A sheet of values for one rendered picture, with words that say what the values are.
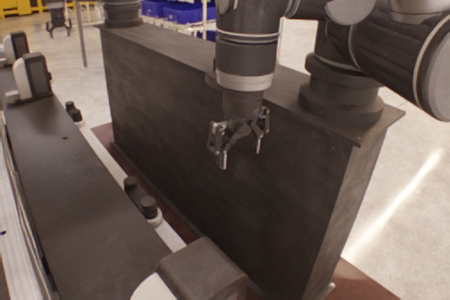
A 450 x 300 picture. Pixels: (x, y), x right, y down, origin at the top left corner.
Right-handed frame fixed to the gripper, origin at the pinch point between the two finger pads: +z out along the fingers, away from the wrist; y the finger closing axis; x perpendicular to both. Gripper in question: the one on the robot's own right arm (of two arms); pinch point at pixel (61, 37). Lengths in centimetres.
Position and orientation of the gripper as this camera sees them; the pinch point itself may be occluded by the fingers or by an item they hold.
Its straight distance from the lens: 194.8
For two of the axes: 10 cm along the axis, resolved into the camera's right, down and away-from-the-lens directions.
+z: -0.4, 8.7, 4.9
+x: -6.5, -4.0, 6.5
